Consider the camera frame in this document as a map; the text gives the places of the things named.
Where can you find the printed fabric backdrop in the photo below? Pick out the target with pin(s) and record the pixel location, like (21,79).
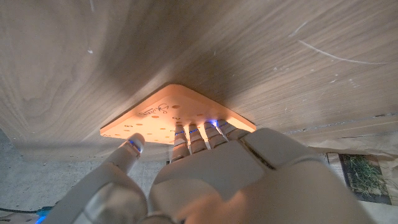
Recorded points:
(367,177)

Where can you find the orange peg board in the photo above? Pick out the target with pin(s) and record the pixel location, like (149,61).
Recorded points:
(168,118)

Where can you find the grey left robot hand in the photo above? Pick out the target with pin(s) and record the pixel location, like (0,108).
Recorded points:
(233,177)

